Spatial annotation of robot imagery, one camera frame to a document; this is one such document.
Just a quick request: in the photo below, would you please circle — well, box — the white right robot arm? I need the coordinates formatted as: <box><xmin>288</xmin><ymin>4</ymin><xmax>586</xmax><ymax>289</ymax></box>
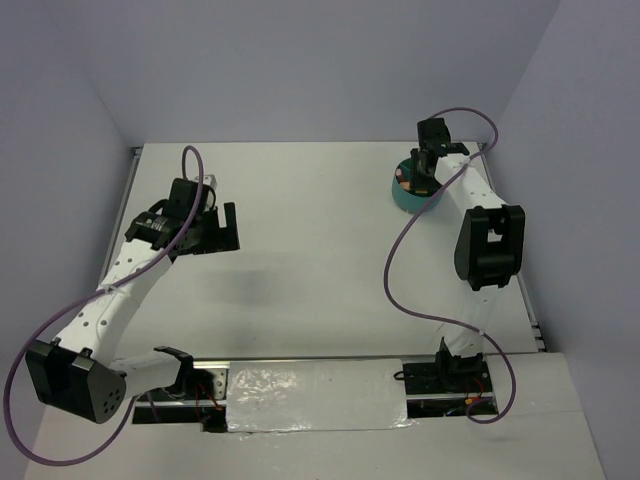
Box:
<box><xmin>409</xmin><ymin>116</ymin><xmax>525</xmax><ymax>391</ymax></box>

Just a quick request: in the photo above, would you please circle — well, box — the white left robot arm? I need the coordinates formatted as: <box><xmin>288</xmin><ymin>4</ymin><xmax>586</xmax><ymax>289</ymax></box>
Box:
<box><xmin>25</xmin><ymin>175</ymin><xmax>240</xmax><ymax>424</ymax></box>

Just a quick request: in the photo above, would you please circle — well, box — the teal round pen holder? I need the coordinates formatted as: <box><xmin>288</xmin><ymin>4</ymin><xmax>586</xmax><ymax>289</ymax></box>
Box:
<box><xmin>391</xmin><ymin>158</ymin><xmax>442</xmax><ymax>214</ymax></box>

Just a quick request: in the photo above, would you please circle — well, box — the silver foil cover plate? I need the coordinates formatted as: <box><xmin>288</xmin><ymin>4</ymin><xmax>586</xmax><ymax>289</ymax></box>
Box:
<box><xmin>226</xmin><ymin>359</ymin><xmax>411</xmax><ymax>433</ymax></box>

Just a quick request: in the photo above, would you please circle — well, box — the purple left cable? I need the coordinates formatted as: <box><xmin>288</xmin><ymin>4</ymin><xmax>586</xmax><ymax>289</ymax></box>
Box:
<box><xmin>2</xmin><ymin>145</ymin><xmax>206</xmax><ymax>466</ymax></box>

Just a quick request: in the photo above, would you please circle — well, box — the purple cable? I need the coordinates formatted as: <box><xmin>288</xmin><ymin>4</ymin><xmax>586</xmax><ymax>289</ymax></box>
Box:
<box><xmin>383</xmin><ymin>107</ymin><xmax>519</xmax><ymax>425</ymax></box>
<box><xmin>2</xmin><ymin>145</ymin><xmax>206</xmax><ymax>466</ymax></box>

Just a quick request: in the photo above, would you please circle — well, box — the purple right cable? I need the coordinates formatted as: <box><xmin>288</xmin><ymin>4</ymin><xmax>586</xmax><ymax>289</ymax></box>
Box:
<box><xmin>383</xmin><ymin>107</ymin><xmax>519</xmax><ymax>425</ymax></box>

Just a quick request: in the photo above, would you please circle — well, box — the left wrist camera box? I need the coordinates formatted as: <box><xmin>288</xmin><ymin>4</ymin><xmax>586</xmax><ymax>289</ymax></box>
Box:
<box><xmin>202</xmin><ymin>174</ymin><xmax>217</xmax><ymax>190</ymax></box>

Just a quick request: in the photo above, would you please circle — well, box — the metal base rail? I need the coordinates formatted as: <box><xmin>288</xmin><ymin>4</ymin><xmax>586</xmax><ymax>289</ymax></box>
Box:
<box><xmin>133</xmin><ymin>356</ymin><xmax>498</xmax><ymax>434</ymax></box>

